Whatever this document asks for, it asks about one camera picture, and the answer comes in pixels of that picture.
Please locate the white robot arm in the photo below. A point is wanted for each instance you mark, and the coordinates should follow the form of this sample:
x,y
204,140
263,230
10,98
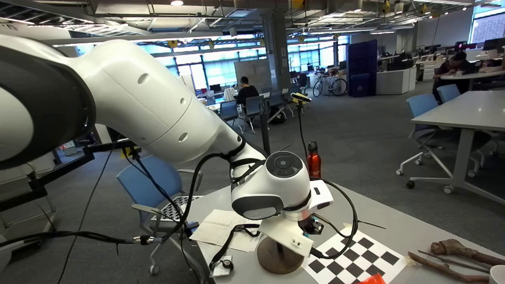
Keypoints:
x,y
50,98

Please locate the red water bottle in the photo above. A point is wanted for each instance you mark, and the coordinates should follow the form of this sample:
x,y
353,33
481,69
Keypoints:
x,y
315,161

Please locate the white paper sheets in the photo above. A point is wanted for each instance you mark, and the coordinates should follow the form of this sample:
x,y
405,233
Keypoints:
x,y
217,226

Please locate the bicycle in background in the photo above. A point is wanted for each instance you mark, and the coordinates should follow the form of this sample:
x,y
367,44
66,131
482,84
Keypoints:
x,y
331,84

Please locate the blue office chair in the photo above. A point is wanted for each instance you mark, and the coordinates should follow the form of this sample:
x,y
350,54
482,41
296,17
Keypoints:
x,y
159,196

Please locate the black white checkerboard sheet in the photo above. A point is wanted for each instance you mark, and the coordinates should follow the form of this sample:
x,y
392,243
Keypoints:
x,y
364,257

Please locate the orange plastic bag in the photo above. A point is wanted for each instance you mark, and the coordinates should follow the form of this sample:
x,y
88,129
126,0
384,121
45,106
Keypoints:
x,y
375,279

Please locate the seated person in black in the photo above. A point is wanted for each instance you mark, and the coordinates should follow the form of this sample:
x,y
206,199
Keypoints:
x,y
451,66

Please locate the grey office table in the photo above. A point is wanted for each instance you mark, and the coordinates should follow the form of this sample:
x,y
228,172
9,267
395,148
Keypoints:
x,y
470,112

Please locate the black gooseneck camera mount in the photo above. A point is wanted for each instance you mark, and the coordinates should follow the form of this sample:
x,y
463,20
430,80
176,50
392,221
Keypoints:
x,y
301,99

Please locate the black camera stand with base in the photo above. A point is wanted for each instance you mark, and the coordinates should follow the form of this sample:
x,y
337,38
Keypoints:
x,y
277,259

